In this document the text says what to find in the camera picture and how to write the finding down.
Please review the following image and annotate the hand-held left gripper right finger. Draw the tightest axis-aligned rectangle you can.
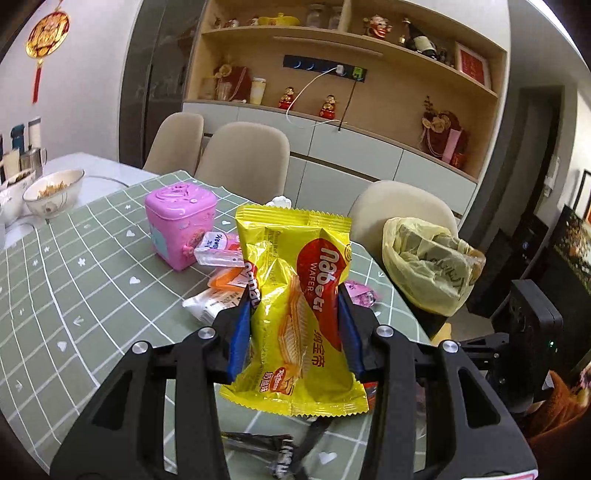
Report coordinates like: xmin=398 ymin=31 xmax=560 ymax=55
xmin=337 ymin=284 xmax=539 ymax=480

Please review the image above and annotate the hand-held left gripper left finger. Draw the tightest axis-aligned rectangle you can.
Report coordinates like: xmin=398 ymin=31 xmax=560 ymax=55
xmin=50 ymin=290 xmax=253 ymax=480

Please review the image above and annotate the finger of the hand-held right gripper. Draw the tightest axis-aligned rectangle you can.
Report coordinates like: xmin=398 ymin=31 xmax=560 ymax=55
xmin=457 ymin=333 xmax=511 ymax=372

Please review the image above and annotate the orange white packet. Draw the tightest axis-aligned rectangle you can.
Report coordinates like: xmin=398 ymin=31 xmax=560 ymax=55
xmin=182 ymin=267 xmax=252 ymax=326

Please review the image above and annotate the pink tissue pack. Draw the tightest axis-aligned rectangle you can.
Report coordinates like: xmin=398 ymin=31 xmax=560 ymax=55
xmin=345 ymin=280 xmax=380 ymax=308

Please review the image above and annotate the yellow wafer packet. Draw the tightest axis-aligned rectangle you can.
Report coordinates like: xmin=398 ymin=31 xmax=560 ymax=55
xmin=219 ymin=205 xmax=369 ymax=418

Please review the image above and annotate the yellow plastic bag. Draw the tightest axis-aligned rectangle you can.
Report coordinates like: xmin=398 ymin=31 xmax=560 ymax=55
xmin=381 ymin=217 xmax=486 ymax=317

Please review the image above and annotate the black wrapper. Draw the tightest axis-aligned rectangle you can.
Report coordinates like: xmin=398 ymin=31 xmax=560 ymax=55
xmin=221 ymin=415 xmax=326 ymax=480

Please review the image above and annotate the pink toy box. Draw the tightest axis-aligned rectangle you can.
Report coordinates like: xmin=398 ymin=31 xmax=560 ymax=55
xmin=144 ymin=182 xmax=218 ymax=271

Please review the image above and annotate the beige chair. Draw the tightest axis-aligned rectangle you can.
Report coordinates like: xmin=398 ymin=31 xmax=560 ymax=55
xmin=142 ymin=112 xmax=205 ymax=174
xmin=194 ymin=121 xmax=291 ymax=206
xmin=347 ymin=180 xmax=460 ymax=252

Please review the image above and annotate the green grid tablecloth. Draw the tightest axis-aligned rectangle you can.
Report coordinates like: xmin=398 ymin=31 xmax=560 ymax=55
xmin=0 ymin=170 xmax=439 ymax=480

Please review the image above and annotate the red pink gift bouquet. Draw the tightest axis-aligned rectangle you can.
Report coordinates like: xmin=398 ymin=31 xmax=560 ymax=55
xmin=420 ymin=96 xmax=468 ymax=165

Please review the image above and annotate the wooden shelf cabinet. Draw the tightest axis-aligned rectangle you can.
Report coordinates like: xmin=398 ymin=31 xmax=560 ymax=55
xmin=182 ymin=0 xmax=509 ymax=219

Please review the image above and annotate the white bowl with noodles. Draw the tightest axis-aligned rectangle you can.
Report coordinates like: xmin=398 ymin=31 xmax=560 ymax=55
xmin=23 ymin=169 xmax=86 ymax=220

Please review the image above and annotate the dark red gift bouquet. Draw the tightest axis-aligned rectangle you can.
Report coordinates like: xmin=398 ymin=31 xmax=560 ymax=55
xmin=213 ymin=55 xmax=253 ymax=103

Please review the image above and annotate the metal cup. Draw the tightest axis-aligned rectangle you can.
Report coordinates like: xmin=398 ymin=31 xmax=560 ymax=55
xmin=19 ymin=147 xmax=49 ymax=180

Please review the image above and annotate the black power strip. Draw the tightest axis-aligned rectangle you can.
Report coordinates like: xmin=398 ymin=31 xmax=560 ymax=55
xmin=283 ymin=55 xmax=368 ymax=82

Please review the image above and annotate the red framed picture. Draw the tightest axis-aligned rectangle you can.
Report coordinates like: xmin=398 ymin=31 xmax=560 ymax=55
xmin=454 ymin=41 xmax=492 ymax=89

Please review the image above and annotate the wine bottle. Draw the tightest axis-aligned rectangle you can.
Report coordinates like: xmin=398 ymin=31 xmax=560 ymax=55
xmin=401 ymin=18 xmax=440 ymax=59

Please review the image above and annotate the red mask figurine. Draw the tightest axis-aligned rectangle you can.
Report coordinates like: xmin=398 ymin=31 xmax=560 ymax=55
xmin=363 ymin=14 xmax=393 ymax=40

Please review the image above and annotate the yellow teapot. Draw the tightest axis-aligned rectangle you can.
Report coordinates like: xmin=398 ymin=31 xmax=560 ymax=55
xmin=257 ymin=12 xmax=302 ymax=28

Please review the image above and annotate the framed wall picture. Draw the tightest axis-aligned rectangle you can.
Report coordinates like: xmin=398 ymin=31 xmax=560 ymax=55
xmin=574 ymin=169 xmax=591 ymax=220

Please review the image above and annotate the black cable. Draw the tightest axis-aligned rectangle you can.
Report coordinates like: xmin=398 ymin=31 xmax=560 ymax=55
xmin=336 ymin=78 xmax=358 ymax=134

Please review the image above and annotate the white cable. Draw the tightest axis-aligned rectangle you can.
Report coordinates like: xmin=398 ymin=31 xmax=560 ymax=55
xmin=285 ymin=69 xmax=345 ymax=129

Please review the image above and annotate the red knot wall ornament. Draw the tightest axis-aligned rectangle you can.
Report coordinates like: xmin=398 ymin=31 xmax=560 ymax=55
xmin=25 ymin=0 xmax=71 ymax=105

